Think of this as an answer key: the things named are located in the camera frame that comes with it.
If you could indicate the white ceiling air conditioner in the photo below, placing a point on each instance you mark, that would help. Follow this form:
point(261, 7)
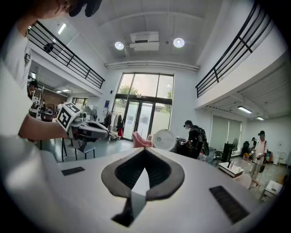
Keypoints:
point(144, 46)

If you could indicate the black chair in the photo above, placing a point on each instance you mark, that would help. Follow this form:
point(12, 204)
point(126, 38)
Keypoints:
point(218, 154)

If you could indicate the ceiling tube light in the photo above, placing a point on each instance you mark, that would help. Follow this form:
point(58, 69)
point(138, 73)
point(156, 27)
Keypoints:
point(260, 118)
point(61, 28)
point(244, 109)

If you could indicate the round ceiling light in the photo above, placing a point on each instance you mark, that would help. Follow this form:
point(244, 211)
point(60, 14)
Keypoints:
point(119, 45)
point(179, 42)

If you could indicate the person's white t-shirt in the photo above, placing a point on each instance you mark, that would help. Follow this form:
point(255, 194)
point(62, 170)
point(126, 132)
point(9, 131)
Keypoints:
point(11, 91)

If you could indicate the person's face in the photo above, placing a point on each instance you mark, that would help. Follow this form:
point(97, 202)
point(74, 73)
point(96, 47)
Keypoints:
point(41, 13)

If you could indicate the black cabinet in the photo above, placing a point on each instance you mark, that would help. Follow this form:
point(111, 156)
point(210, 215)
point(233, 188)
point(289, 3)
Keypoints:
point(182, 148)

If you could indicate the black balcony railing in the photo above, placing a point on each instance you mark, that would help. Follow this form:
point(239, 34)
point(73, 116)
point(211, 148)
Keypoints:
point(197, 91)
point(101, 83)

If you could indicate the person's left forearm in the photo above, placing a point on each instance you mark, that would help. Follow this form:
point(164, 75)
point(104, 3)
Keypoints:
point(41, 129)

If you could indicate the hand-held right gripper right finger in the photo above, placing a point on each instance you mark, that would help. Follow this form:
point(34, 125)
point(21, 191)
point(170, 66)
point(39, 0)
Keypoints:
point(200, 186)

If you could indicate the wooden side table white top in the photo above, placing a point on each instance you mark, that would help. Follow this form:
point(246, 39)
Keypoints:
point(229, 170)

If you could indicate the pink bottle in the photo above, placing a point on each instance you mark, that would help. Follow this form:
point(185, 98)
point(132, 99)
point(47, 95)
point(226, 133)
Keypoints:
point(231, 165)

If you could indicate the white ceiling pipes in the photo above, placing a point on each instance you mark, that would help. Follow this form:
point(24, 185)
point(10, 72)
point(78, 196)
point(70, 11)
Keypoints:
point(152, 64)

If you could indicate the clothes rack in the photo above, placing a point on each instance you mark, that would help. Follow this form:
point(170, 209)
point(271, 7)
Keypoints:
point(119, 124)

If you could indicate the large glass window wall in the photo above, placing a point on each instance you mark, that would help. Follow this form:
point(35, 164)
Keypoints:
point(145, 91)

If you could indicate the black standing fan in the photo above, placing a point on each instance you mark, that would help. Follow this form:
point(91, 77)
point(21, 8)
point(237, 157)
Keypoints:
point(235, 143)
point(93, 113)

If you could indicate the dark blue rice cooker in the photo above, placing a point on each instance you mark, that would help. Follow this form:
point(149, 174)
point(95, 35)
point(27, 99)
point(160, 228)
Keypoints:
point(164, 139)

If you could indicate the reddish pink armchair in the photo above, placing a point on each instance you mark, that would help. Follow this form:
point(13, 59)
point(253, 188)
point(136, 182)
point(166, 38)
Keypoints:
point(139, 140)

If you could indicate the black head-worn camera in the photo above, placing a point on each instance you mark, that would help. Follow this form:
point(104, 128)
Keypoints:
point(91, 8)

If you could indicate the beige chair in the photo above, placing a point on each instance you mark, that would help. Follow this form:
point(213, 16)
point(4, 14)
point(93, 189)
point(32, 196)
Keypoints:
point(244, 180)

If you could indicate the blue wall poster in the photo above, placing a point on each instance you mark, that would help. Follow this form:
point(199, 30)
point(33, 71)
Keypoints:
point(107, 105)

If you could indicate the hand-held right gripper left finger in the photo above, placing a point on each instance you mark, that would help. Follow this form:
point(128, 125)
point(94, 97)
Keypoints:
point(86, 193)

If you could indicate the tall black stand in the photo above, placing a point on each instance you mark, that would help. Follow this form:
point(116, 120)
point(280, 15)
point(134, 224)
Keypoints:
point(227, 152)

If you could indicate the white roller blinds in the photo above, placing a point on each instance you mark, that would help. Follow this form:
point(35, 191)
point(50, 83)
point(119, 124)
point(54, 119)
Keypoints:
point(220, 132)

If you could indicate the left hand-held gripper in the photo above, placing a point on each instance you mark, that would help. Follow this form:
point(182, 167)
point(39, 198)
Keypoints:
point(66, 116)

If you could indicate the small white table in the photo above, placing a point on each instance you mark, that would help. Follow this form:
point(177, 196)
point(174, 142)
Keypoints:
point(274, 185)

